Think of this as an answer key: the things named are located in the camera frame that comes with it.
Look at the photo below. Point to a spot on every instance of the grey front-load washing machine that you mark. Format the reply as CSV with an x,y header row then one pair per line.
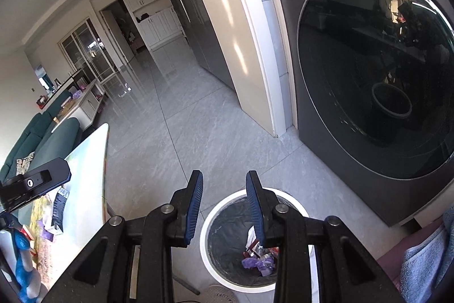
x,y
372,58

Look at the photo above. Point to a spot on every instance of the teal sofa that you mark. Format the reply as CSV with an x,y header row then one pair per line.
x,y
53,143

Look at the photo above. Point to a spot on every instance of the maroon cloth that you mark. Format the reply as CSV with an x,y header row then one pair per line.
x,y
390,253

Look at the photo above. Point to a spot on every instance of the floral cushion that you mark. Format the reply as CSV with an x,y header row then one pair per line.
x,y
25,161

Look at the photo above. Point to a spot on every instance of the blue towel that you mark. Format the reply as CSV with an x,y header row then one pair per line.
x,y
425,264

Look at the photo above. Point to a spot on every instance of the white wall cabinets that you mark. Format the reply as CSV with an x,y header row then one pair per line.
x,y
159,22

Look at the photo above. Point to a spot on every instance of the purple plastic bag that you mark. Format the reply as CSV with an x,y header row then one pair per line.
x,y
255,264

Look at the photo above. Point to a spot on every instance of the glass sliding door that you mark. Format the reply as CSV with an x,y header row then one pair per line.
x,y
88,47

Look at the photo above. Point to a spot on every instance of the dark purple snack wrapper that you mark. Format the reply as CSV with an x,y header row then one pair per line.
x,y
46,230

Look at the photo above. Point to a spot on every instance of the dark grey refrigerator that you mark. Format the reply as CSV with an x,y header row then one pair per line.
x,y
202,33

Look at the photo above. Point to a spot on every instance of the red printed paper cup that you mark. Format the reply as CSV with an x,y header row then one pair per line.
x,y
26,232

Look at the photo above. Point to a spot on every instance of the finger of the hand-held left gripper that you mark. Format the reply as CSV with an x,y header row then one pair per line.
x,y
23,253

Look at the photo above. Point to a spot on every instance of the red snack wrapper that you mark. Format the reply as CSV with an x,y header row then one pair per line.
x,y
252,248

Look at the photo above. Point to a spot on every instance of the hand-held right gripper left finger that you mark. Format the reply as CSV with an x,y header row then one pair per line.
x,y
193,207

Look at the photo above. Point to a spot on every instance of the white round trash bin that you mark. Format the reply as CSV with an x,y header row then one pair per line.
x,y
227,239

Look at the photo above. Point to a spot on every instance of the white coffee table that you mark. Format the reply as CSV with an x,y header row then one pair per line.
x,y
85,107

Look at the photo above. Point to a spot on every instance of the white and black carton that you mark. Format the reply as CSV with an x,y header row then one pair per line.
x,y
58,210

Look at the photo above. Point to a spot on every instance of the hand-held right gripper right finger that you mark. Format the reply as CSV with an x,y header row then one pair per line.
x,y
255,207

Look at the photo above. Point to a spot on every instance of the white counter ledge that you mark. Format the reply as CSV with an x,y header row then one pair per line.
x,y
67,86

